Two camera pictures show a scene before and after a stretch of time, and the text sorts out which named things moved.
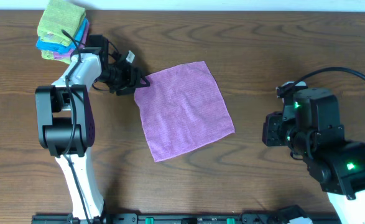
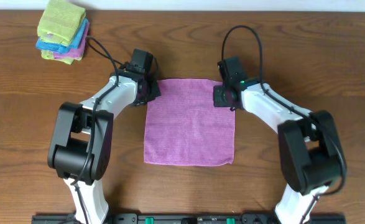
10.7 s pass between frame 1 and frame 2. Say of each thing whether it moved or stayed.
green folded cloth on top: stayed
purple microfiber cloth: moved
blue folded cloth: stayed
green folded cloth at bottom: stayed
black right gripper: moved
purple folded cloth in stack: stayed
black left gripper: moved
